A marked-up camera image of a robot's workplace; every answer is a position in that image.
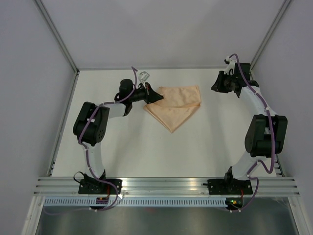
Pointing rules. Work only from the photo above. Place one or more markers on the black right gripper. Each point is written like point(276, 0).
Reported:
point(217, 86)

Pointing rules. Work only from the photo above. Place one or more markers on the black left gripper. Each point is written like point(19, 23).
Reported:
point(150, 95)

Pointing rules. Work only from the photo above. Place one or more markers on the peach cloth napkin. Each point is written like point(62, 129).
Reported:
point(176, 107)

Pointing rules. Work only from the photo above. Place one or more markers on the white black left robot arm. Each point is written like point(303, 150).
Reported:
point(91, 123)

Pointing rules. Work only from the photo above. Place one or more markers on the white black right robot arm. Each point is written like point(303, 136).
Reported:
point(266, 134)

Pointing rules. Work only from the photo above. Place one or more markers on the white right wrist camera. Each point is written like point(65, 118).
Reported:
point(230, 65)

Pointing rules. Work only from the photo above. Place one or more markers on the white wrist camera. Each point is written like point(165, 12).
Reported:
point(143, 76)
point(230, 65)

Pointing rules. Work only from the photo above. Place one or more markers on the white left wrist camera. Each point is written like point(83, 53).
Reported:
point(143, 76)

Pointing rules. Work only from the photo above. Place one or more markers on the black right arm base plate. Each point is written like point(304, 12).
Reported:
point(234, 187)

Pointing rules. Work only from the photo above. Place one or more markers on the aluminium right frame post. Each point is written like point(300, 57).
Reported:
point(271, 30)

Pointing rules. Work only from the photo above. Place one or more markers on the aluminium frame post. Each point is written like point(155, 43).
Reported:
point(271, 30)
point(55, 33)

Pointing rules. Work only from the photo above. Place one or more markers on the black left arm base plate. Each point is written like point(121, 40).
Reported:
point(91, 186)

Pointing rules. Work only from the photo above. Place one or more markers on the aluminium left frame post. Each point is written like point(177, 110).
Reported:
point(55, 33)

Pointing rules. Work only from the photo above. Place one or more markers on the white slotted cable duct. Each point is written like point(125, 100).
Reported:
point(138, 202)

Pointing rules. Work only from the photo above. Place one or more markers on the aluminium front rail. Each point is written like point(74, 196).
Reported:
point(175, 187)

